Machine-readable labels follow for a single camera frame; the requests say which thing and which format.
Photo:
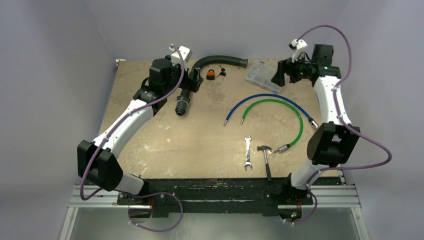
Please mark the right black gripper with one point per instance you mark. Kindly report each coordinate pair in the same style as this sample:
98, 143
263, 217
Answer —
283, 71

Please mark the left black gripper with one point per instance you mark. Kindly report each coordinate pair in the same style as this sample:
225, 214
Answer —
191, 84

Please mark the orange black padlock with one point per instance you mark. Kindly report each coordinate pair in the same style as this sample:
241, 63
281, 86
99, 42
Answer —
210, 75

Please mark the black key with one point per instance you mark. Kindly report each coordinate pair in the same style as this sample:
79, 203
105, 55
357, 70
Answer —
222, 72

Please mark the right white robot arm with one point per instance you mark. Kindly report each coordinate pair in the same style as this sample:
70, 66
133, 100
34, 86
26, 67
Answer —
332, 143

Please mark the clear plastic organizer box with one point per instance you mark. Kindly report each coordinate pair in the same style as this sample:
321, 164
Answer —
261, 74

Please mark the silver open-end wrench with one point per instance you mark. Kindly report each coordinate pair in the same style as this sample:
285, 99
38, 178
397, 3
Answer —
248, 163

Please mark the small black hammer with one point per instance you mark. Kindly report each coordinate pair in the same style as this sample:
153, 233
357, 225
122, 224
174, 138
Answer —
266, 151

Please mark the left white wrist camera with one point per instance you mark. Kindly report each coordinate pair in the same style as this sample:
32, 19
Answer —
180, 54

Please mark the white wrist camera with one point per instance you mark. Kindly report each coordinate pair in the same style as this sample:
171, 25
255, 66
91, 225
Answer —
298, 46
180, 54

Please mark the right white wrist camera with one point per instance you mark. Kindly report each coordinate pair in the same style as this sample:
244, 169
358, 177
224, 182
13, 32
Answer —
298, 46

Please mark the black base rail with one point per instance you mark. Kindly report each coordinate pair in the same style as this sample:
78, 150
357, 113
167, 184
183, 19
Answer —
252, 195

